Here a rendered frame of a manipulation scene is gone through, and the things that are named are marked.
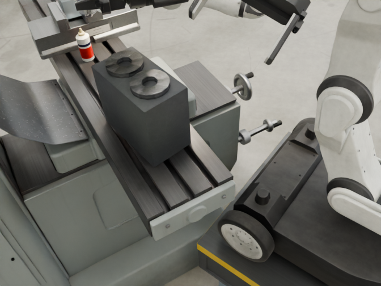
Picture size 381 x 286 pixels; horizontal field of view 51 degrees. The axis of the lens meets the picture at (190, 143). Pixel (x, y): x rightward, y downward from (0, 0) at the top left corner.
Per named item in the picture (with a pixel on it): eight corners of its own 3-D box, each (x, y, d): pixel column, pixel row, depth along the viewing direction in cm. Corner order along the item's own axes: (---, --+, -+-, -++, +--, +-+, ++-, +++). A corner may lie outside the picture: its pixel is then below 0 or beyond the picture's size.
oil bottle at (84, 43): (92, 53, 131) (84, 22, 123) (96, 59, 129) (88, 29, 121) (80, 57, 130) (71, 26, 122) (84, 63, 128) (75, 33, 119)
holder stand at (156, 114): (142, 101, 115) (131, 40, 100) (191, 143, 103) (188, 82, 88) (105, 121, 110) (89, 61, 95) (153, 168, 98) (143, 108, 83)
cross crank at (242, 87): (242, 86, 172) (244, 63, 163) (259, 102, 165) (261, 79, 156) (211, 100, 167) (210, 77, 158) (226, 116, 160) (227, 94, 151)
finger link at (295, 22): (267, 55, 46) (294, 11, 47) (262, 63, 49) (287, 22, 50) (279, 62, 46) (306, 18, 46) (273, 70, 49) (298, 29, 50)
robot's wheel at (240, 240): (271, 260, 139) (279, 231, 124) (264, 272, 137) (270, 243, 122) (224, 230, 148) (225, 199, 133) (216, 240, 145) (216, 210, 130)
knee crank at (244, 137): (276, 120, 170) (278, 109, 166) (285, 128, 167) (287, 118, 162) (233, 140, 164) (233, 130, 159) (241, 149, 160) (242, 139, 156)
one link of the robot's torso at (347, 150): (392, 186, 130) (396, 53, 102) (368, 230, 119) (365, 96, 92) (344, 173, 140) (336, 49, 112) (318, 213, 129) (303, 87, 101)
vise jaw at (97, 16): (92, 2, 139) (89, -9, 136) (104, 19, 132) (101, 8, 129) (75, 7, 138) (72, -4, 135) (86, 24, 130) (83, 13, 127)
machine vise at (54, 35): (126, 10, 149) (121, -19, 140) (141, 29, 139) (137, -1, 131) (32, 37, 139) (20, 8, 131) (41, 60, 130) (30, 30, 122)
